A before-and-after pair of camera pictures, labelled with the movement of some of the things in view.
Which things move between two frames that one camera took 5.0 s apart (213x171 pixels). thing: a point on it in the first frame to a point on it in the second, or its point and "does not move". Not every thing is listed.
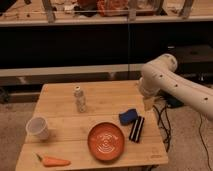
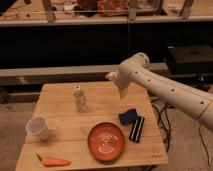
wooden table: x=104 y=124 does not move
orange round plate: x=106 y=141 does not move
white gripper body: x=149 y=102 to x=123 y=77
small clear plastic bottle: x=80 y=99 does not move
